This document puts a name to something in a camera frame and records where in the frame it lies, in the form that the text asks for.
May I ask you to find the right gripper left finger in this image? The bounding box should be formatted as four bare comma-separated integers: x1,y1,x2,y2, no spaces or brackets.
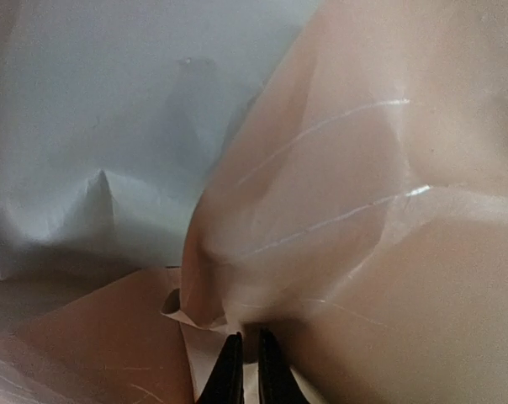
199,332,244,404

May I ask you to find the peach wrapping paper sheet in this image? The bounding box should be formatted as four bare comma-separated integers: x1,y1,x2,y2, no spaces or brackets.
0,1,508,403

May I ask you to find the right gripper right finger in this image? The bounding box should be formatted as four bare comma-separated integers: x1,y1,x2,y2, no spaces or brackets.
258,328,307,404

